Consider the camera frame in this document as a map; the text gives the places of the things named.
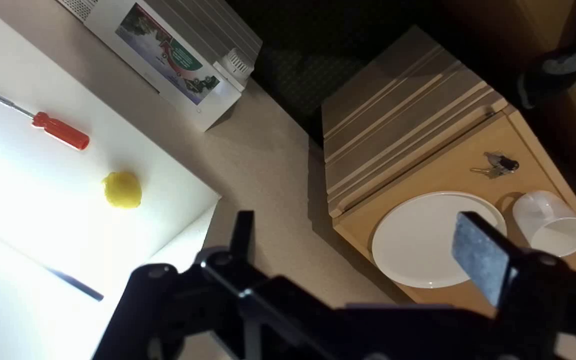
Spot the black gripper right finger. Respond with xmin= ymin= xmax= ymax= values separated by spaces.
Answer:
xmin=452 ymin=212 xmax=516 ymax=308

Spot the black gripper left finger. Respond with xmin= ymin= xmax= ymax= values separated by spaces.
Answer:
xmin=230 ymin=209 xmax=254 ymax=258

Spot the yellow lemon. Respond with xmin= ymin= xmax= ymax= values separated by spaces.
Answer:
xmin=104 ymin=170 xmax=141 ymax=208

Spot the white round plate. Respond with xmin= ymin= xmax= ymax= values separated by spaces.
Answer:
xmin=371 ymin=191 xmax=505 ymax=290

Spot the white windowsill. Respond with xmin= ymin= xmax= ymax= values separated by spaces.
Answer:
xmin=0 ymin=18 xmax=219 ymax=360

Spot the white ceramic mug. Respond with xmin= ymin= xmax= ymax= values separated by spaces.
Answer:
xmin=511 ymin=189 xmax=576 ymax=258

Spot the black key bunch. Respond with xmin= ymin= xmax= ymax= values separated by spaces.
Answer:
xmin=482 ymin=151 xmax=520 ymax=177

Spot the light wooden nightstand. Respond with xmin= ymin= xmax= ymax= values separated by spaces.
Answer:
xmin=320 ymin=23 xmax=576 ymax=320

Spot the red handled screwdriver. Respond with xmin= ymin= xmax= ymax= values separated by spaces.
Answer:
xmin=0 ymin=95 xmax=90 ymax=149

